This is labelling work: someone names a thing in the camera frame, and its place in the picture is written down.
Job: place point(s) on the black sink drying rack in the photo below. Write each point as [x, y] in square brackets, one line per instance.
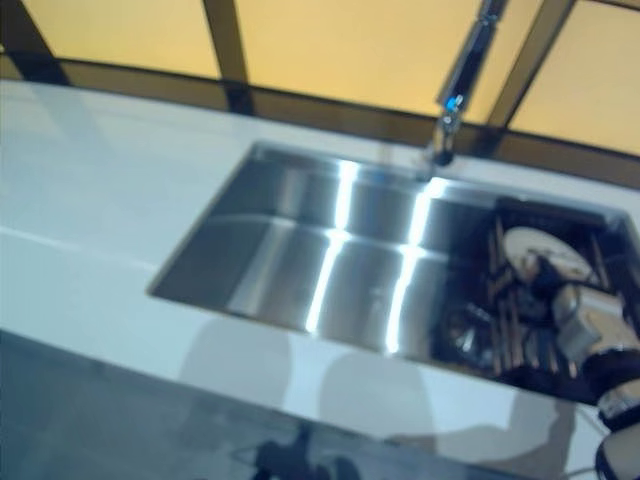
[505, 340]

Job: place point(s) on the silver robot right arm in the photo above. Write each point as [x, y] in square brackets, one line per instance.
[595, 325]

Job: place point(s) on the chrome gooseneck faucet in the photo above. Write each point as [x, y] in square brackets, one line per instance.
[462, 75]

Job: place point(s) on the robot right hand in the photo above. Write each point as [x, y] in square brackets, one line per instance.
[542, 285]

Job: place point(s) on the beige ceramic plate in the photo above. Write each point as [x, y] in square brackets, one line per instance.
[555, 247]

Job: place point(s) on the stainless steel sink basin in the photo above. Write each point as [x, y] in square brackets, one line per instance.
[325, 260]

